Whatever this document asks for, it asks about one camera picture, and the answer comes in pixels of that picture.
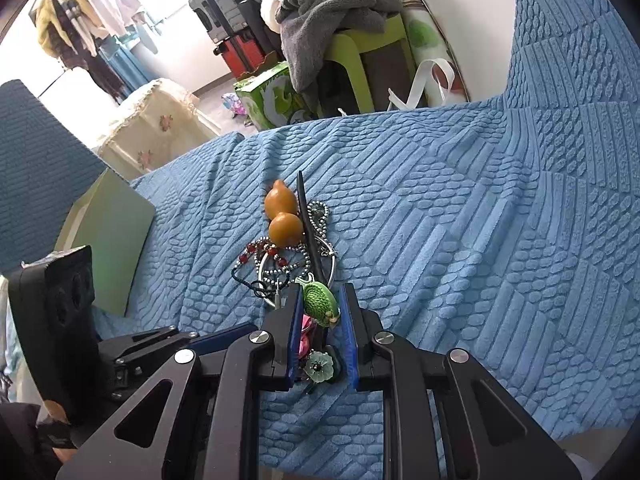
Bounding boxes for rolled floral mat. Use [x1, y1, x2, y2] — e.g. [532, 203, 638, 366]
[379, 0, 472, 107]

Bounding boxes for green plastic stool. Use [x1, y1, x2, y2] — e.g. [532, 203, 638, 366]
[319, 14, 417, 115]

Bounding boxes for person's left forearm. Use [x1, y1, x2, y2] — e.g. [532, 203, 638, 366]
[0, 401, 76, 480]

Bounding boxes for silver bangle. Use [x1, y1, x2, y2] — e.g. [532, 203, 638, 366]
[257, 241, 337, 288]

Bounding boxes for hanging clothes on rack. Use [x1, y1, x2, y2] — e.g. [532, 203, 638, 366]
[34, 0, 162, 97]

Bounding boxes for black hair stick with flower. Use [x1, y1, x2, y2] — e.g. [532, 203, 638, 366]
[296, 170, 343, 393]

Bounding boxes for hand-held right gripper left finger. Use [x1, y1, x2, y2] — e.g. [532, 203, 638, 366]
[57, 285, 306, 480]

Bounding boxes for pink hair clip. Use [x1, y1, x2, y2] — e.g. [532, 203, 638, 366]
[297, 317, 317, 357]

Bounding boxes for green printed carton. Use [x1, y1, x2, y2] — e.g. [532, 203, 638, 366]
[234, 61, 312, 132]

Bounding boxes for black suitcase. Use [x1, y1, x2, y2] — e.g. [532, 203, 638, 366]
[239, 0, 282, 61]

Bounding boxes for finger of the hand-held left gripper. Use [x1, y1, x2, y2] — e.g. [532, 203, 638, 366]
[100, 324, 261, 361]

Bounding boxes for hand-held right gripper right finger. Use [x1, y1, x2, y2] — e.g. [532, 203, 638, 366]
[340, 283, 582, 480]

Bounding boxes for black knotted cord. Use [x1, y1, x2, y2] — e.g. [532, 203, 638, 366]
[231, 269, 292, 302]

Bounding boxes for red suitcase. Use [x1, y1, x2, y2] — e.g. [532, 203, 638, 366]
[215, 36, 267, 77]

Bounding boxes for pale green gift box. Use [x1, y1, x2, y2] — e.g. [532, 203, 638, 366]
[52, 167, 157, 318]

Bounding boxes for colourful cloth on floor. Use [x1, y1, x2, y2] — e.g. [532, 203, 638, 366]
[222, 92, 247, 117]

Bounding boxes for blue textured sofa cover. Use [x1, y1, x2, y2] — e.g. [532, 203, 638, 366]
[0, 0, 640, 480]

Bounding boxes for dark red bead bracelet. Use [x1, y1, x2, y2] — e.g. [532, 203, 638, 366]
[232, 239, 297, 272]

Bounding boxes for grey hard suitcase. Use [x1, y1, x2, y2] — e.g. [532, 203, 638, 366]
[189, 0, 247, 45]

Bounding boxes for grey fleece blanket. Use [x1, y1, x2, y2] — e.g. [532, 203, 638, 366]
[276, 0, 402, 94]

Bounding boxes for silver ball chain necklace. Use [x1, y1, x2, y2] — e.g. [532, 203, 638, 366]
[264, 200, 332, 282]

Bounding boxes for orange gourd pendant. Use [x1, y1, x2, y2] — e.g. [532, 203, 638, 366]
[264, 179, 304, 249]

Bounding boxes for cream duvet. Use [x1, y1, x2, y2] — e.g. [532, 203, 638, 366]
[259, 0, 302, 32]

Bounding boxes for black green band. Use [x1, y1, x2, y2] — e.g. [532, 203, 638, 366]
[294, 274, 344, 331]

